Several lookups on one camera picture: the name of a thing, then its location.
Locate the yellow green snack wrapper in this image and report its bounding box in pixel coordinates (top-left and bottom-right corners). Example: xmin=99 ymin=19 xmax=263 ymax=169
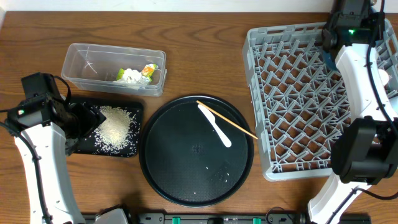
xmin=116 ymin=63 xmax=159 ymax=84

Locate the black aluminium rail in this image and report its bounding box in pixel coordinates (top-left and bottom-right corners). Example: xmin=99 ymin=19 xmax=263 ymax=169
xmin=82 ymin=212 xmax=373 ymax=224

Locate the black rectangular tray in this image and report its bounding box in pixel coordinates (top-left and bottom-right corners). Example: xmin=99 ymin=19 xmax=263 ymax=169
xmin=72 ymin=97 xmax=144 ymax=156

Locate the grey plastic dishwasher rack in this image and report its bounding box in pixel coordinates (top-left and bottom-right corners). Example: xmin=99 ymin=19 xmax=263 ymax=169
xmin=243 ymin=21 xmax=397 ymax=181

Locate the white paper napkin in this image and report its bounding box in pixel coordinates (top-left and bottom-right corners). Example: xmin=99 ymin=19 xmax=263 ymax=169
xmin=115 ymin=68 xmax=152 ymax=85

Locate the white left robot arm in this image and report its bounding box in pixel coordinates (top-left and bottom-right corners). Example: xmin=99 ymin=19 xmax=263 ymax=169
xmin=1 ymin=72 xmax=131 ymax=223

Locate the pink cup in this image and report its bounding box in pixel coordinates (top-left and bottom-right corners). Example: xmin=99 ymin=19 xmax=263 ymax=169
xmin=378 ymin=69 xmax=390 ymax=86

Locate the round black serving tray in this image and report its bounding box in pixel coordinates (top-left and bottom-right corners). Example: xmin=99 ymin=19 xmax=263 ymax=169
xmin=139 ymin=95 xmax=254 ymax=207

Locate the pile of white rice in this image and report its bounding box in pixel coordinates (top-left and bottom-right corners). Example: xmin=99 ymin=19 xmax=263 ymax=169
xmin=93 ymin=106 xmax=141 ymax=157

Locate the white plastic spoon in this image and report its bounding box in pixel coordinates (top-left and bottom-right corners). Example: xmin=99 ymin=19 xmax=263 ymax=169
xmin=198 ymin=104 xmax=232 ymax=147

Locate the wooden chopstick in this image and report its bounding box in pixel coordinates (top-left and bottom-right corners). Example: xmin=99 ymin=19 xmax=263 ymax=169
xmin=196 ymin=100 xmax=258 ymax=139

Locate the blue plate with rice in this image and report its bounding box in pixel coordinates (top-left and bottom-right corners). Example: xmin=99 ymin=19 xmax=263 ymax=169
xmin=322 ymin=50 xmax=338 ymax=71

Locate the clear plastic waste bin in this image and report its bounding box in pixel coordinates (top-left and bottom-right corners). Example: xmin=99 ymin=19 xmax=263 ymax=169
xmin=61 ymin=43 xmax=167 ymax=96

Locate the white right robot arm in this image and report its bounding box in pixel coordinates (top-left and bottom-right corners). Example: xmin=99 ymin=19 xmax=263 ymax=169
xmin=297 ymin=0 xmax=397 ymax=223

